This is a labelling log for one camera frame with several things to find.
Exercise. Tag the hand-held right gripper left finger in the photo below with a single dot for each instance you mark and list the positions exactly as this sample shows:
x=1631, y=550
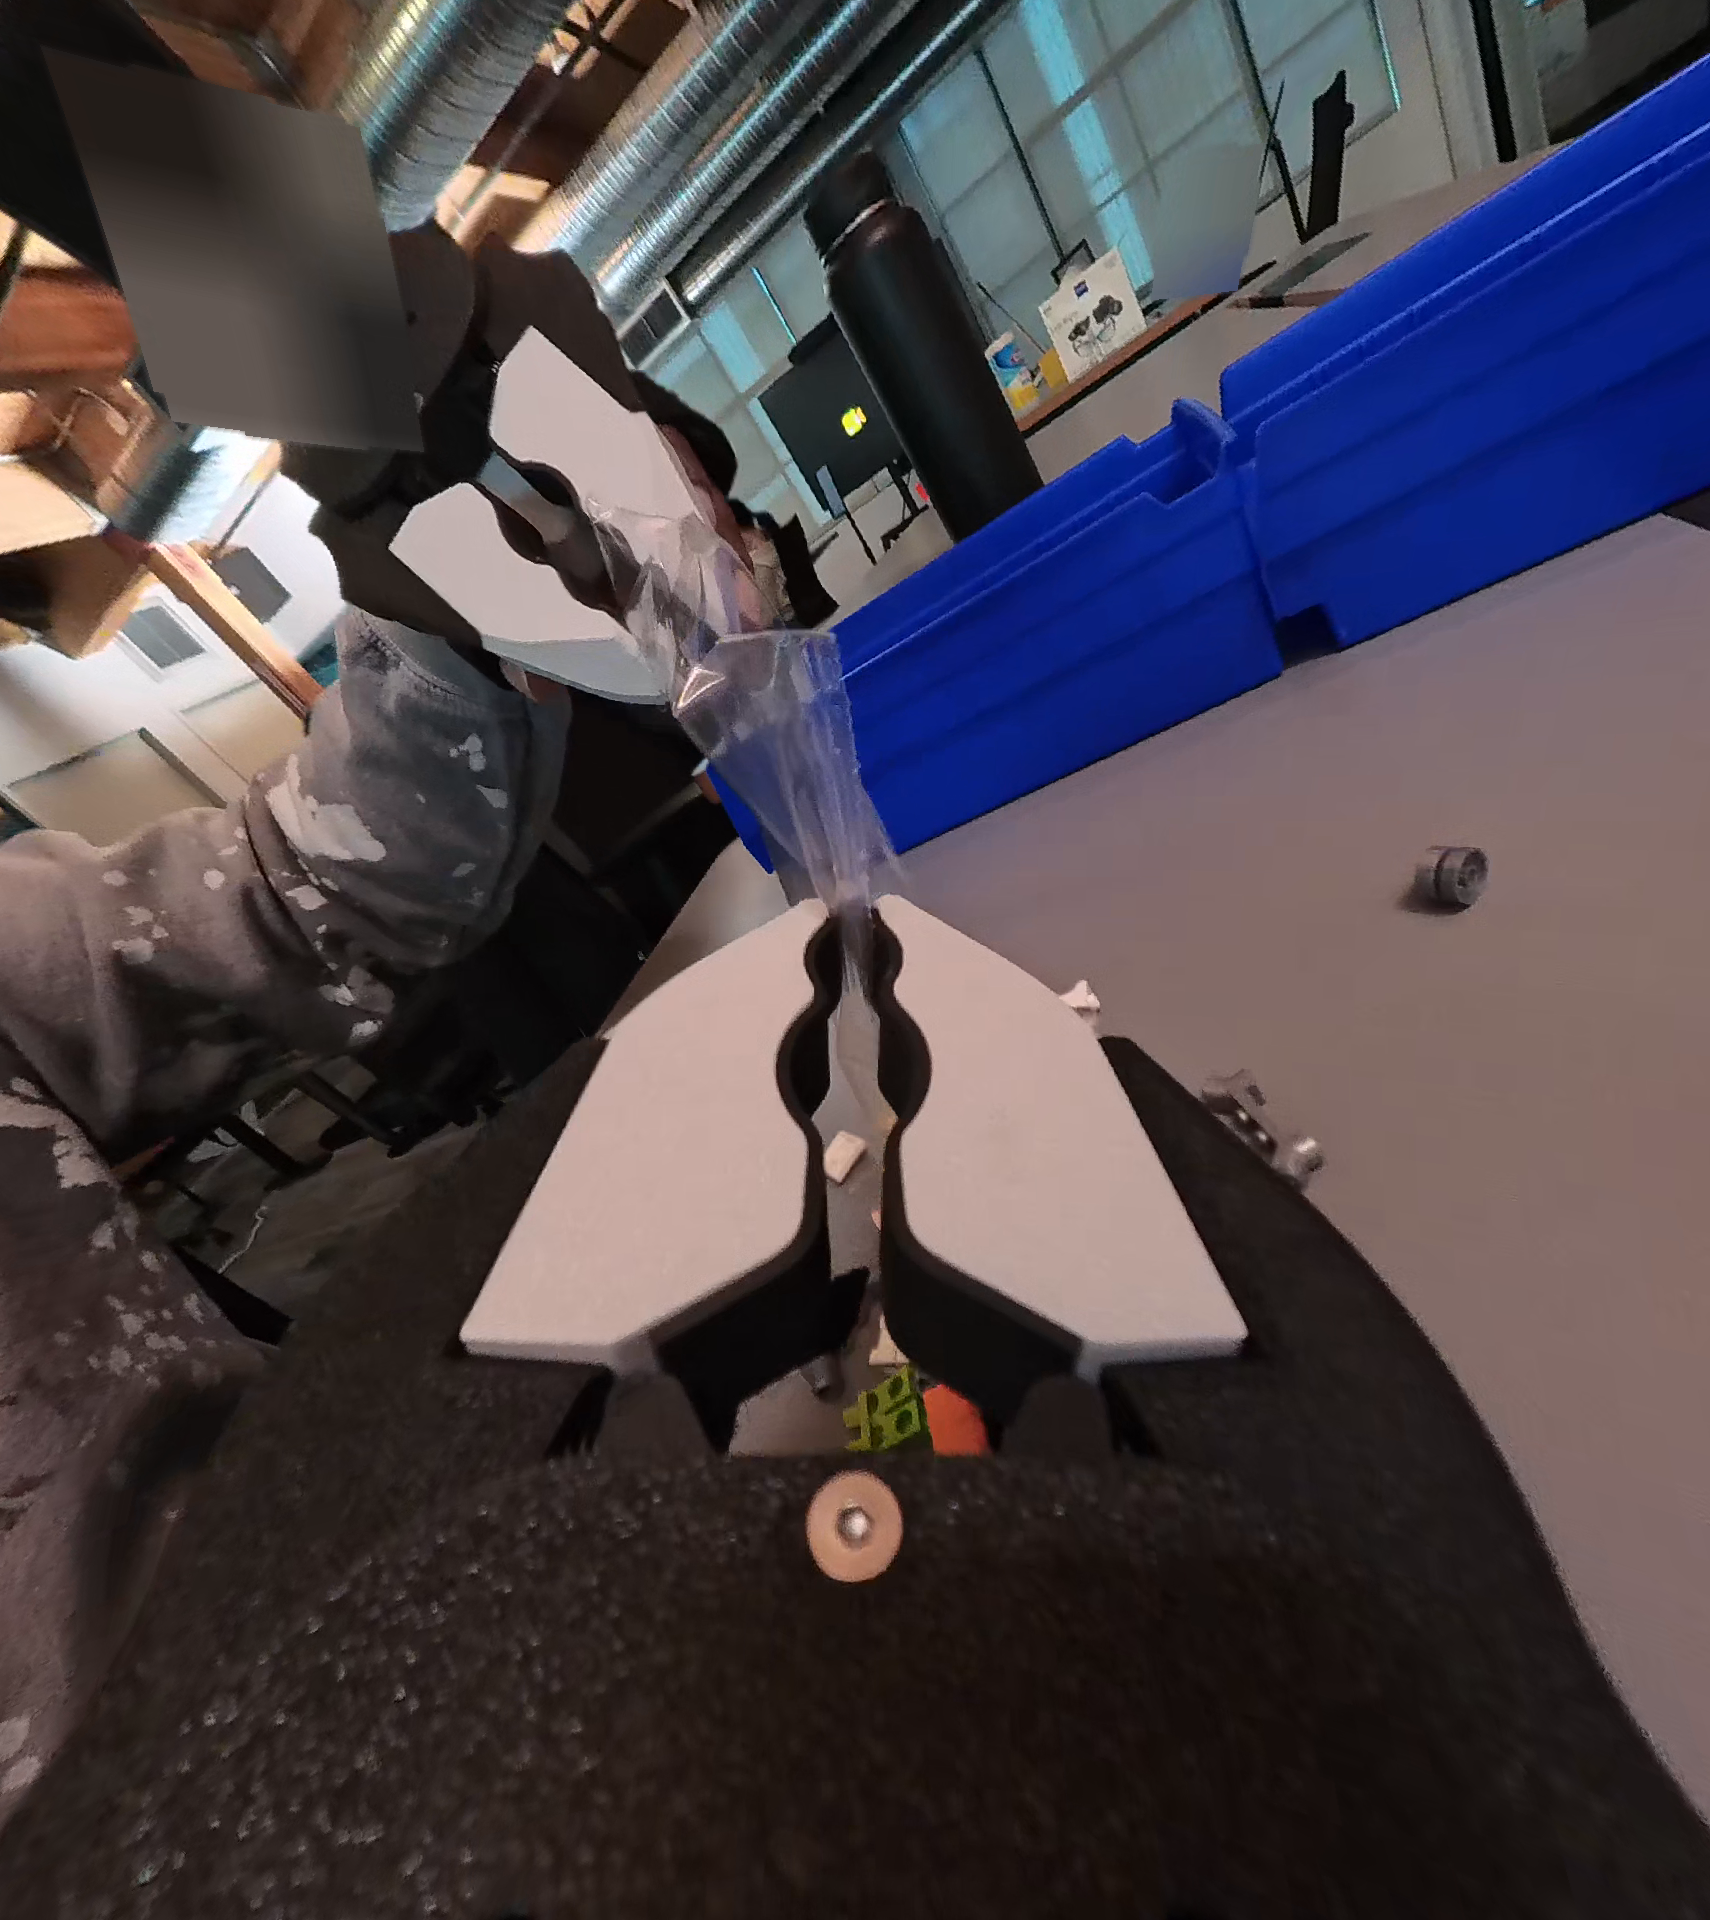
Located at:
x=646, y=1201

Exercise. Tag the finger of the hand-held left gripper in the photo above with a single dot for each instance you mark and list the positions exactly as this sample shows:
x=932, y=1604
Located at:
x=541, y=617
x=600, y=437

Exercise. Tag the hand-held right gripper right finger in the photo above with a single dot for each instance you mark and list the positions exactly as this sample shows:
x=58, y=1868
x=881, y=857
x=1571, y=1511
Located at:
x=1066, y=1201

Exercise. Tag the clear bag of lego pieces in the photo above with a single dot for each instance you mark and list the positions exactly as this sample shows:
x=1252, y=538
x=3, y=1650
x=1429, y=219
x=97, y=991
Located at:
x=796, y=750

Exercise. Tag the person's left forearm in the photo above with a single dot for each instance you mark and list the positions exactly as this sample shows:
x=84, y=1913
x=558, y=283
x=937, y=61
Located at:
x=347, y=871

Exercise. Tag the small grey lego wheel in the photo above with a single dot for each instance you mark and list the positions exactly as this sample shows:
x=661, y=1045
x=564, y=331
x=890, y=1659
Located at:
x=1447, y=877

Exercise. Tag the black monitor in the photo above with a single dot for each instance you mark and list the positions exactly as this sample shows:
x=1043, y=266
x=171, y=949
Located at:
x=826, y=407

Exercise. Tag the black water bottle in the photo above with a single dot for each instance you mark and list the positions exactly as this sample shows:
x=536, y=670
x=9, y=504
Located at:
x=916, y=331

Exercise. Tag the silver ceiling duct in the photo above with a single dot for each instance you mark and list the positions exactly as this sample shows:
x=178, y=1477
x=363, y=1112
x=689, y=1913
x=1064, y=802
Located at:
x=766, y=106

